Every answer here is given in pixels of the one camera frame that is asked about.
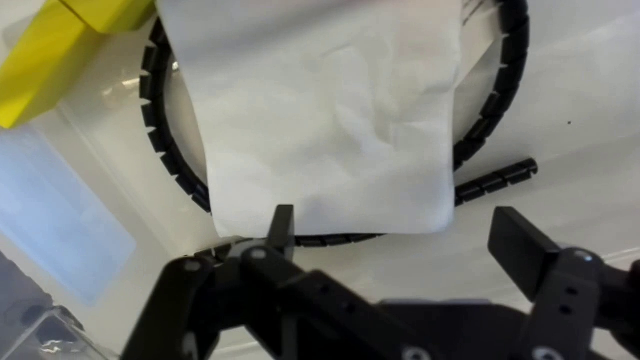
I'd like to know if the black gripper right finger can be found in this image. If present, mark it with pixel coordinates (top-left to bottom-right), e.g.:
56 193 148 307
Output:
489 206 640 360

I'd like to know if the white paper towel sheet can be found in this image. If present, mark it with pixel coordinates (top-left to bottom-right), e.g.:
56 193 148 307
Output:
156 0 467 239

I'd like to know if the pale rectangular sheet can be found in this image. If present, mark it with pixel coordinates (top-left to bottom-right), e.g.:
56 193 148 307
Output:
0 128 138 307

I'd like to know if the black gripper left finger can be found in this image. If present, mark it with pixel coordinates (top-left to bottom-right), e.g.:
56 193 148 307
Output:
119 205 436 360

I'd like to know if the yellow block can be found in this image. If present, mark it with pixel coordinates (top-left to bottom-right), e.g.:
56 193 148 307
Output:
0 0 158 130

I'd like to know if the clear plastic box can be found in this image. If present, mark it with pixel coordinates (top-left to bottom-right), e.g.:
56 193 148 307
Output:
0 0 640 360

